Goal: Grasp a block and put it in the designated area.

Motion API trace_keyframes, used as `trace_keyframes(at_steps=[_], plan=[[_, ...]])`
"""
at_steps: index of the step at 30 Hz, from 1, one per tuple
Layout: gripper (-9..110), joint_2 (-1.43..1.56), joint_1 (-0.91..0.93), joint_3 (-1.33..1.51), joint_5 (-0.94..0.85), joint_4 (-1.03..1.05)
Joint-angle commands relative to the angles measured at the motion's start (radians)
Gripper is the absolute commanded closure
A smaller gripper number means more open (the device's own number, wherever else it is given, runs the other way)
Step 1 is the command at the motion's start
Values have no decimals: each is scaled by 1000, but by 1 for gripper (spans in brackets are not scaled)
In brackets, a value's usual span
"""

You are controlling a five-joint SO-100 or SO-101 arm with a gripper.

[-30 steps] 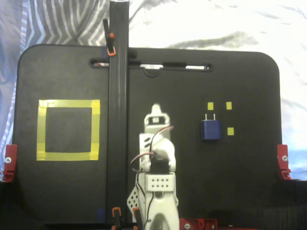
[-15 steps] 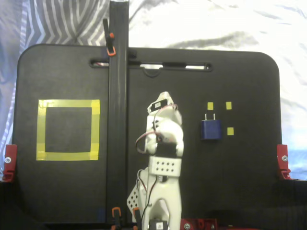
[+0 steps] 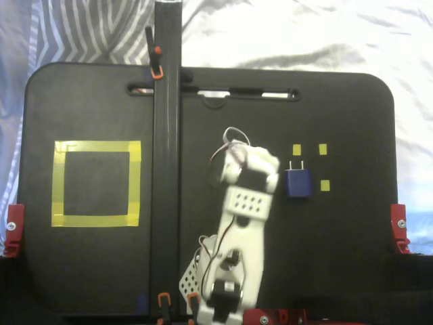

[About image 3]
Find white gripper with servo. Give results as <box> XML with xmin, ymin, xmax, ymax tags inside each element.
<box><xmin>246</xmin><ymin>146</ymin><xmax>281</xmax><ymax>180</ymax></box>

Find blue white charger block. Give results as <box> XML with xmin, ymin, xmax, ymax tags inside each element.
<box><xmin>282</xmin><ymin>158</ymin><xmax>314</xmax><ymax>199</ymax></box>

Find black divider bar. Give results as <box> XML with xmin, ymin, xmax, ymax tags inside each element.
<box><xmin>150</xmin><ymin>0</ymin><xmax>183</xmax><ymax>321</ymax></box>

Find red table clamp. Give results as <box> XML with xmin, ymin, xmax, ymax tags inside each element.
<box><xmin>3</xmin><ymin>203</ymin><xmax>26</xmax><ymax>258</ymax></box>
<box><xmin>390</xmin><ymin>203</ymin><xmax>413</xmax><ymax>255</ymax></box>

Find small orange base clamp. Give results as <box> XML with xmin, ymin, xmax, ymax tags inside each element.
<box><xmin>187</xmin><ymin>292</ymin><xmax>200</xmax><ymax>322</ymax></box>

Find orange black spring clamp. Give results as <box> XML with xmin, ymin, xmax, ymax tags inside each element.
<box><xmin>157</xmin><ymin>292</ymin><xmax>173</xmax><ymax>322</ymax></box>
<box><xmin>144</xmin><ymin>26</ymin><xmax>165</xmax><ymax>81</ymax></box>

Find red screw C-clamp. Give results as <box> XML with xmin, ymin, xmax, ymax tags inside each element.
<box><xmin>280</xmin><ymin>307</ymin><xmax>308</xmax><ymax>325</ymax></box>

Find yellow tape square outline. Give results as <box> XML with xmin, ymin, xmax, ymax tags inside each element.
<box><xmin>50</xmin><ymin>139</ymin><xmax>142</xmax><ymax>228</ymax></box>

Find blue tape piece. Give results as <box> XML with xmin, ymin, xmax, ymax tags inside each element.
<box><xmin>136</xmin><ymin>293</ymin><xmax>150</xmax><ymax>314</ymax></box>

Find black curved backdrop board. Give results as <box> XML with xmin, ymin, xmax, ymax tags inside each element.
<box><xmin>0</xmin><ymin>252</ymin><xmax>433</xmax><ymax>325</ymax></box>

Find red white servo wire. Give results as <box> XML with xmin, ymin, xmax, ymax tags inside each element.
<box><xmin>208</xmin><ymin>126</ymin><xmax>253</xmax><ymax>172</ymax></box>

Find red pole base bracket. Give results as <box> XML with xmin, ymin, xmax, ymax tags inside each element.
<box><xmin>243</xmin><ymin>307</ymin><xmax>281</xmax><ymax>325</ymax></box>

